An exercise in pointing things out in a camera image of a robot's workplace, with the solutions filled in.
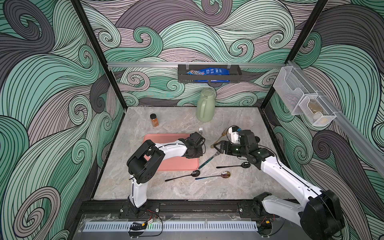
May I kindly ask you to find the green handled fork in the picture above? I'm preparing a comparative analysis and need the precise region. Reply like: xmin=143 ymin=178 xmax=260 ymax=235
xmin=198 ymin=152 xmax=221 ymax=170

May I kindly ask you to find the gold fork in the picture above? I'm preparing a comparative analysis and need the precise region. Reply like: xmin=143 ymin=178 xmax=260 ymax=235
xmin=211 ymin=128 xmax=228 ymax=149

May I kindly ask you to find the pink plastic tray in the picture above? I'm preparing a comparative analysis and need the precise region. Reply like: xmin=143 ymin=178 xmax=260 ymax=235
xmin=143 ymin=134 xmax=200 ymax=171

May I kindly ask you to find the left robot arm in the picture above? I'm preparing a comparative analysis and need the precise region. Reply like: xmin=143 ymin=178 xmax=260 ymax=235
xmin=127 ymin=132 xmax=205 ymax=209

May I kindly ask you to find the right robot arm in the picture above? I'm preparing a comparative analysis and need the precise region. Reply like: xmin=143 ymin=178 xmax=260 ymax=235
xmin=213 ymin=130 xmax=345 ymax=240

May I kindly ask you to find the small black spoon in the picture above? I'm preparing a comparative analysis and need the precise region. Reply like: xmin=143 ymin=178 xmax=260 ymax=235
xmin=216 ymin=162 xmax=251 ymax=169

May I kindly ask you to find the iridescent gold spoon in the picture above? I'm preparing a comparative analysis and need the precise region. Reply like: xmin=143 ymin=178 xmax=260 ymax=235
xmin=195 ymin=171 xmax=231 ymax=180

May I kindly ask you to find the green plastic pitcher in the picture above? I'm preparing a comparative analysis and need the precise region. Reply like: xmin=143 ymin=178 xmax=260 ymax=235
xmin=196 ymin=88 xmax=216 ymax=123

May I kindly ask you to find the orange spice jar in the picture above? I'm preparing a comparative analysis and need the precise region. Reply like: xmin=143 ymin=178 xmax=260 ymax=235
xmin=150 ymin=114 xmax=159 ymax=127

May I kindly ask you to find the blue snack packet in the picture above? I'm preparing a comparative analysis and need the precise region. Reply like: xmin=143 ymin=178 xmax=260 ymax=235
xmin=186 ymin=68 xmax=230 ymax=76

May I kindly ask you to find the black front base frame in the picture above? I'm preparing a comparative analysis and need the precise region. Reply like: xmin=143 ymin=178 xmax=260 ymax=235
xmin=79 ymin=199 xmax=282 ymax=220

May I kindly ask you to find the black wall basket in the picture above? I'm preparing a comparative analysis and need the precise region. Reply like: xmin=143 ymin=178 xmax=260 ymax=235
xmin=178 ymin=65 xmax=243 ymax=83

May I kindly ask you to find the small clear wall bin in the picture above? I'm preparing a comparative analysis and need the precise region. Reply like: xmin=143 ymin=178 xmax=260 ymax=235
xmin=299 ymin=94 xmax=336 ymax=127

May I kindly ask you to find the aluminium wall rail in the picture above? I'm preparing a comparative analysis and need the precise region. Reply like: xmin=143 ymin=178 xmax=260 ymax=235
xmin=107 ymin=62 xmax=286 ymax=69

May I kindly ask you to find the right side aluminium rail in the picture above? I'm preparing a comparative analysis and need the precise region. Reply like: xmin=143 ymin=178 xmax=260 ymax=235
xmin=286 ymin=61 xmax=384 ymax=176

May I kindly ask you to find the white perforated cable duct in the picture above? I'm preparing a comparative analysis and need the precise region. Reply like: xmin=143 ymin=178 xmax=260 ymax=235
xmin=83 ymin=221 xmax=258 ymax=233

